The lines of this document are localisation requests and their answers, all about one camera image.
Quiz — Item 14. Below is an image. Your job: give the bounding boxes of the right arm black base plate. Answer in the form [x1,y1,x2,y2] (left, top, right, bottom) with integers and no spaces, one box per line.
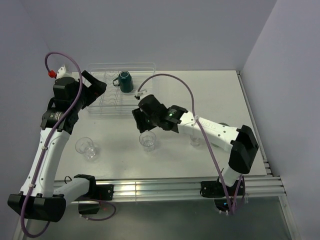
[199,180,246,198]

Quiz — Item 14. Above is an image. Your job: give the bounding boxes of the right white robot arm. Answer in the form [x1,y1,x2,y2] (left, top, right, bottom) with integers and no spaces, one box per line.
[132,94,259,195]

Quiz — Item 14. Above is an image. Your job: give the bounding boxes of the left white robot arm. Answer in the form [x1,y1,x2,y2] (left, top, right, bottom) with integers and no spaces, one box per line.
[7,70,107,223]

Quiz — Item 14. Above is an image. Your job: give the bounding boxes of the aluminium rail frame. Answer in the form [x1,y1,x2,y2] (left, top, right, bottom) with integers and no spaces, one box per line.
[12,72,301,240]

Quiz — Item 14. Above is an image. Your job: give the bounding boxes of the light green plastic cup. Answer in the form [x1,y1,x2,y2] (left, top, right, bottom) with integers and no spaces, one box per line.
[218,122,230,127]

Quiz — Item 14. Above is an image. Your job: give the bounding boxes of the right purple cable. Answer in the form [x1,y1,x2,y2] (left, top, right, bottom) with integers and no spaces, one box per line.
[137,73,246,216]

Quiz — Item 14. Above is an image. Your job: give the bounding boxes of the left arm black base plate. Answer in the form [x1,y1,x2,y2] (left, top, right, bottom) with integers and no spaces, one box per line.
[75,184,114,201]

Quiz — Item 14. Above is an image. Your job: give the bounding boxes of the small clear glass right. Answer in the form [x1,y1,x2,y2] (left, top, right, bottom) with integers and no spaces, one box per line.
[190,135,201,147]

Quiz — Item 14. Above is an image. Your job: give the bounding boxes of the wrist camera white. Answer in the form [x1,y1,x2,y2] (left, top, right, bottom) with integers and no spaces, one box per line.
[134,91,144,100]
[48,64,72,79]

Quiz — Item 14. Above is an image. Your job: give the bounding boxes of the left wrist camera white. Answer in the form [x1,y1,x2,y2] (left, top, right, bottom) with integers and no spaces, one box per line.
[48,64,72,79]

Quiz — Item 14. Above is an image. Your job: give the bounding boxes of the dark teal mug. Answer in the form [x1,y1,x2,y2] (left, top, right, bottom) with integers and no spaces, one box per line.
[112,71,134,93]

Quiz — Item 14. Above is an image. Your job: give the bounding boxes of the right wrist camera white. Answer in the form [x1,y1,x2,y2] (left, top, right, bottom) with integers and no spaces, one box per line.
[134,91,144,100]

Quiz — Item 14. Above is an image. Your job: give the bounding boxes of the clear acrylic dish rack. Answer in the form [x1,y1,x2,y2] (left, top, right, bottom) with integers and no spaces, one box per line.
[86,62,156,118]

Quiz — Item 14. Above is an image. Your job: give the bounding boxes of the black box under left base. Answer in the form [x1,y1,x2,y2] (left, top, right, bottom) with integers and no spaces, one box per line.
[78,202,100,216]

